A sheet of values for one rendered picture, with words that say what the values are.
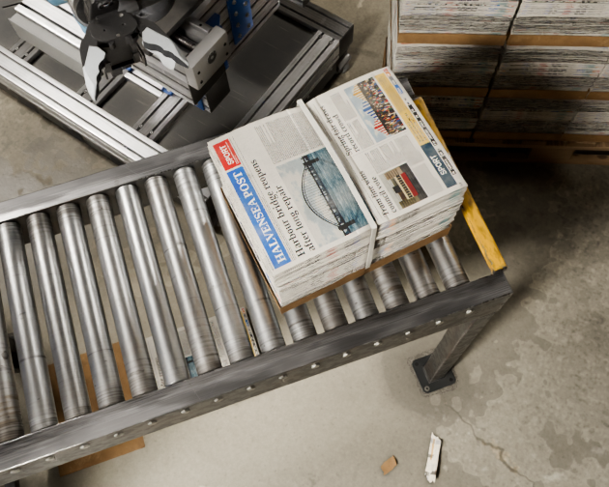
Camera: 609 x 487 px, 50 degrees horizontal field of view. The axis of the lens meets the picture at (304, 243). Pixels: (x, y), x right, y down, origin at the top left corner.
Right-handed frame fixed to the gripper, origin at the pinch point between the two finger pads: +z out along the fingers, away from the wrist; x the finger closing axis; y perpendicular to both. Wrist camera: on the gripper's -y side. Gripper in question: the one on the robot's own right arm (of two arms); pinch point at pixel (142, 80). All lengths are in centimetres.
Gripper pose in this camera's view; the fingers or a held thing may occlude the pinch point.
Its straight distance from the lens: 103.8
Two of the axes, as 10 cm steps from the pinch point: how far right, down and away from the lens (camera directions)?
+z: 4.9, 8.0, -3.5
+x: -8.7, 4.0, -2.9
